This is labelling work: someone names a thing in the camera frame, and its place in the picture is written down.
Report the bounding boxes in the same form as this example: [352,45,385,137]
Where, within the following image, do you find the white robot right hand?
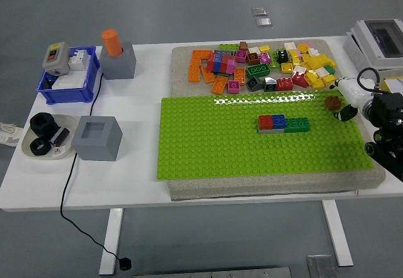
[329,75,375,122]

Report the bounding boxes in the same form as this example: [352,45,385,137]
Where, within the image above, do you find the brown square toy brick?
[324,96,343,111]

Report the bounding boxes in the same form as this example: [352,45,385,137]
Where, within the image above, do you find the large yellow toy brick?
[305,54,331,70]

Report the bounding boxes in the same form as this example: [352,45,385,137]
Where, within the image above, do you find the dark green long toy brick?
[284,117,311,133]

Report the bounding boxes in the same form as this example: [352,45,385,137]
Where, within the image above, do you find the blue square toy brick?
[272,114,287,130]

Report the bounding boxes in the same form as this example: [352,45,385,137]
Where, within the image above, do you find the black sloped toy brick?
[263,77,278,92]

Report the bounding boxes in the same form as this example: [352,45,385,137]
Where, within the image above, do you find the dark green hollow toy brick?
[246,65,271,79]

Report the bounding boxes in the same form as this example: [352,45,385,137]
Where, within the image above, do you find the dark grey sloped toy brick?
[246,76,264,92]

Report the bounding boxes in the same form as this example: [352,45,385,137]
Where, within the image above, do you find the lime green studded baseplate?
[156,89,375,181]

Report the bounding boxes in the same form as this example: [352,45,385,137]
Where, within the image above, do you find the yellow cardboard box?
[379,75,403,95]

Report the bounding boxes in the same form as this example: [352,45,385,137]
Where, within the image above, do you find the white table leg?
[321,199,354,267]
[99,208,123,275]

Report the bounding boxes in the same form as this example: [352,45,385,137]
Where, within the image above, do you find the grey-brown mat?
[169,38,387,202]

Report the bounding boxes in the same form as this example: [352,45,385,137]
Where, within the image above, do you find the long metal bar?
[133,267,293,278]

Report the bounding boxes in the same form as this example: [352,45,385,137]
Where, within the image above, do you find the grey block with round hole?
[99,41,137,80]

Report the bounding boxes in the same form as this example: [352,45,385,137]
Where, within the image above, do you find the orange plastic cylinder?
[101,28,123,57]

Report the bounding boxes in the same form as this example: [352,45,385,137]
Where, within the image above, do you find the grey block with square recess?
[71,116,123,162]

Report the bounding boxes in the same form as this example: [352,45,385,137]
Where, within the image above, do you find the white circuit breaker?
[68,48,92,70]

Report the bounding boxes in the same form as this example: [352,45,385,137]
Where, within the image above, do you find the cream oval tray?
[21,114,79,159]

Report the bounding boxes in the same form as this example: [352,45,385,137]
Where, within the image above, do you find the blue plastic bin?
[36,45,101,105]

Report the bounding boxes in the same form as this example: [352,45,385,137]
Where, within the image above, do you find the dark brown roller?
[49,127,71,146]

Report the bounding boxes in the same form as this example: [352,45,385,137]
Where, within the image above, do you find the small black hex nut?
[29,137,52,157]

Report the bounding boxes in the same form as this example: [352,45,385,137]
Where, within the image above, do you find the large black hex nut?
[30,112,57,138]

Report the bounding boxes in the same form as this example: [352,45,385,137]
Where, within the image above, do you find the white crumpled cloth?
[0,121,23,147]

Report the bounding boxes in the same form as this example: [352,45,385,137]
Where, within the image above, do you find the grey electrical enclosure box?
[343,19,403,81]

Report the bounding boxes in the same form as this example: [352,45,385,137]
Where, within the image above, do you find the square metal base plate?
[307,254,338,278]

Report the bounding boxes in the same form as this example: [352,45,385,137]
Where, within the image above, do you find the white wall switch plate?
[51,70,88,90]

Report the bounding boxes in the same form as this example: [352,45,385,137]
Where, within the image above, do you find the grey push-button switch box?
[42,41,71,77]

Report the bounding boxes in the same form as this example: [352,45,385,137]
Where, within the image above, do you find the black power cord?
[59,72,124,262]

